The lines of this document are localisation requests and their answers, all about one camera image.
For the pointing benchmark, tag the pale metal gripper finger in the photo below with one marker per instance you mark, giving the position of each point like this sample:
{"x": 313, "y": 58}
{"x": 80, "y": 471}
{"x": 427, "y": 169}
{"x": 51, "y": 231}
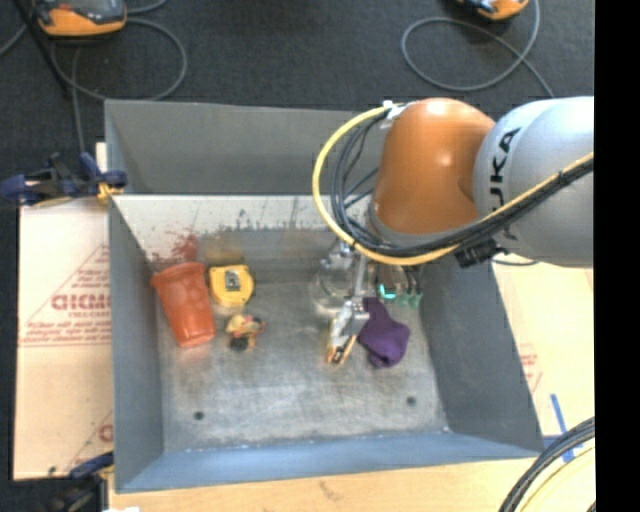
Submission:
{"x": 358, "y": 327}
{"x": 341, "y": 325}

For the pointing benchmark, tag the grey metal bin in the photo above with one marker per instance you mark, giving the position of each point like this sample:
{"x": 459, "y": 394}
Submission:
{"x": 300, "y": 400}

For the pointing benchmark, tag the brown cardboard board red print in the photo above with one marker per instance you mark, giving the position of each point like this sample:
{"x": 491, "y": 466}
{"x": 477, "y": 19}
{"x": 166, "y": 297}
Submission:
{"x": 60, "y": 380}

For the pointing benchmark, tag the clear glass cup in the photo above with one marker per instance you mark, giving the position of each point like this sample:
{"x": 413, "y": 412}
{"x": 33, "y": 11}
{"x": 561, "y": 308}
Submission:
{"x": 327, "y": 292}

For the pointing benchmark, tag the orange plastic cup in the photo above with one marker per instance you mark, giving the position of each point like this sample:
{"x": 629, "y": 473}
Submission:
{"x": 186, "y": 305}

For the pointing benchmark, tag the yellow tape measure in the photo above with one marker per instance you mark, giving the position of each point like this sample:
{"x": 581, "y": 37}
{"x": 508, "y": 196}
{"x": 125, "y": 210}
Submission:
{"x": 231, "y": 286}

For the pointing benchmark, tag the small yellow toy figure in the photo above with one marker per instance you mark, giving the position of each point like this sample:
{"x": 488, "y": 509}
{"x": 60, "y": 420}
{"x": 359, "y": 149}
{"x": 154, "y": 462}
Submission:
{"x": 243, "y": 327}

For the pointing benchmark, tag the purple cloth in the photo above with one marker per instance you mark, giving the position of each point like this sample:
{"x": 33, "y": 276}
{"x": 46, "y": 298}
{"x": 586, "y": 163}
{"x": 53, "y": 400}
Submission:
{"x": 385, "y": 335}

